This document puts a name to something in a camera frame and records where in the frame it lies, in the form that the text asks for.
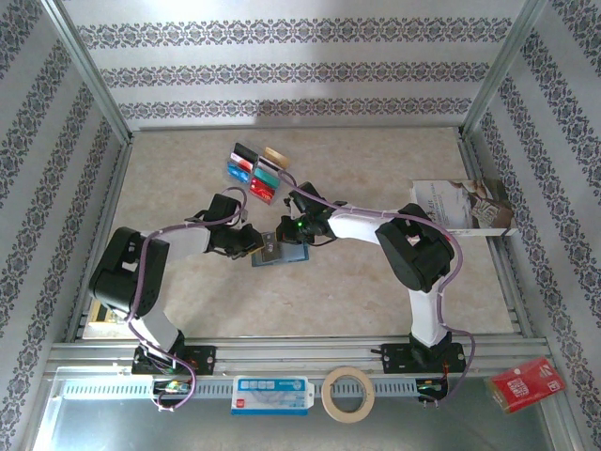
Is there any blue card holder wallet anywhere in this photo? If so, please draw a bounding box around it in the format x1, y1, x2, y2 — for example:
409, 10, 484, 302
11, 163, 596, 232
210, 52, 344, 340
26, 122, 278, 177
251, 241, 312, 268

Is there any blue card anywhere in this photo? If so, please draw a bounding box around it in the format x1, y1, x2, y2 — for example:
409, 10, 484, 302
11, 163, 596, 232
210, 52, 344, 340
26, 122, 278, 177
226, 162, 251, 184

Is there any clear acrylic card rack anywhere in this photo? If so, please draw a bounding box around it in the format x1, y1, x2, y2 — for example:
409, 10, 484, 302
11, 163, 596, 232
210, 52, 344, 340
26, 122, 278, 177
224, 142, 290, 208

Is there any teal card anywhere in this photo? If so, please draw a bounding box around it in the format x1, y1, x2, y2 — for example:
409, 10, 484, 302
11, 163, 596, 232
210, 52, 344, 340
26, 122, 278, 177
252, 167, 282, 188

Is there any gold card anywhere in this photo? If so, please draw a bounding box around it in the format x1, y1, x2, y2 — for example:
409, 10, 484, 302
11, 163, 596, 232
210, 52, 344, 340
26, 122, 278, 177
263, 147, 289, 169

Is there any aluminium table edge strip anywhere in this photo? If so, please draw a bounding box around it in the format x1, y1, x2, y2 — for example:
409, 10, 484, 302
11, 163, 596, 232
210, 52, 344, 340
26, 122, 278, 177
131, 124, 464, 133
457, 135, 536, 339
63, 138, 135, 344

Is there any white and blue label box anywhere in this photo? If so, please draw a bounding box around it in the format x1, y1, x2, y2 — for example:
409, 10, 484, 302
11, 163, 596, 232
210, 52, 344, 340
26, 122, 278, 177
230, 375, 315, 417

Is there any gold brown flat object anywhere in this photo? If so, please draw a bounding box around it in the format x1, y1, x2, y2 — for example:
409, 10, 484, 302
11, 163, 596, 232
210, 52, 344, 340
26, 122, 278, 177
90, 302, 127, 326

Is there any small lit circuit board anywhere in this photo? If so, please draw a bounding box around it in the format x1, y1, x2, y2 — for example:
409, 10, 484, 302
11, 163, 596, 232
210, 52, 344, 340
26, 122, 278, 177
153, 379, 193, 396
415, 378, 448, 399

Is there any white brown book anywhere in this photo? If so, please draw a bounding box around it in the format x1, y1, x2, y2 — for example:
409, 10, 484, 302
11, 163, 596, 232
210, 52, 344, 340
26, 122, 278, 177
410, 178, 517, 239

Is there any beige masking tape roll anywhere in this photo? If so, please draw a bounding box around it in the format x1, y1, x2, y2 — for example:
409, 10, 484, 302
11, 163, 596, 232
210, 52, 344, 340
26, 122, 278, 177
320, 365, 377, 424

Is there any grey metal shelf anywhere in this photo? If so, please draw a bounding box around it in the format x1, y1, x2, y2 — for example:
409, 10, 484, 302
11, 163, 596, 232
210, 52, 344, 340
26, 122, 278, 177
25, 365, 578, 451

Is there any red box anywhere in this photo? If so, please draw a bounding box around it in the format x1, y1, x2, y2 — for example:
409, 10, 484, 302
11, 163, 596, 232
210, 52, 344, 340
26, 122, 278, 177
483, 355, 567, 414

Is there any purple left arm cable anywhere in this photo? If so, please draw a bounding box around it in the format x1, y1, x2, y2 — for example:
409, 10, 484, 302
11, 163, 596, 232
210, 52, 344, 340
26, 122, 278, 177
126, 187, 249, 413

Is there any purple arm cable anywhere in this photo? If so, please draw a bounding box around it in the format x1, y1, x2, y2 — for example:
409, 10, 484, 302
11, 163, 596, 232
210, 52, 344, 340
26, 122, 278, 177
275, 169, 478, 409
126, 187, 249, 413

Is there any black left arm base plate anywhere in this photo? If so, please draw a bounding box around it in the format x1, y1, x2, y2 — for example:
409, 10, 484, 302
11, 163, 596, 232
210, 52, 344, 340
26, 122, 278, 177
131, 344, 218, 376

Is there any aluminium mounting rail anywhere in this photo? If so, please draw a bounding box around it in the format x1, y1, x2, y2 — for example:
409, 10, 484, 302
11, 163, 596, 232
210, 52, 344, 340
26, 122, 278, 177
44, 334, 551, 377

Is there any grey slotted cable duct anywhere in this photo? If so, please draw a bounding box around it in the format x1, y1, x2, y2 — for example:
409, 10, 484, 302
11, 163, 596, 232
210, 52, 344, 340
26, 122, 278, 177
60, 377, 452, 401

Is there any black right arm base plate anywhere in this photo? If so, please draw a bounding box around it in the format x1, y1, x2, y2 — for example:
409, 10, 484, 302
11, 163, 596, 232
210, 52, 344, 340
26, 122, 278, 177
369, 341, 469, 376

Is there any aluminium frame post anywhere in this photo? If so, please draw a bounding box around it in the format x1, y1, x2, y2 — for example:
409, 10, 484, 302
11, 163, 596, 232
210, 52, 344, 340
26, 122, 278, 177
459, 0, 550, 140
39, 0, 133, 145

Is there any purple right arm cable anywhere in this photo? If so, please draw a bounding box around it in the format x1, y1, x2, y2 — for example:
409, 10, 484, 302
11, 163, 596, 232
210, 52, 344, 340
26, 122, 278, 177
275, 169, 478, 409

